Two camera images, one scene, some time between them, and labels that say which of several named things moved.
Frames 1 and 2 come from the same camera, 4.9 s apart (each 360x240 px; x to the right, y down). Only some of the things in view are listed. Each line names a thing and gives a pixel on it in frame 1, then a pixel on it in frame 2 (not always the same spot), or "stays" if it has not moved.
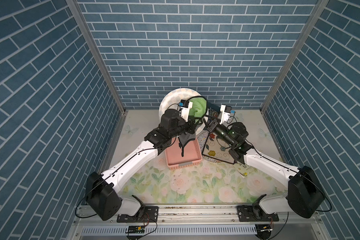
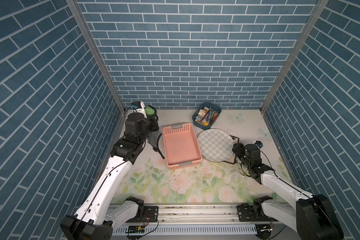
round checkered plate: x=172 y=100 → x=215 y=145
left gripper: x=190 y=127 → x=152 y=121
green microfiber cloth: x=199 y=107 → x=150 y=112
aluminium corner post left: x=85 y=29 stays
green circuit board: x=136 y=229 stays
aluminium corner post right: x=284 y=73 stays
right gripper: x=213 y=125 → x=240 y=146
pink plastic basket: x=192 y=155 stays
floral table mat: x=243 y=182 stays
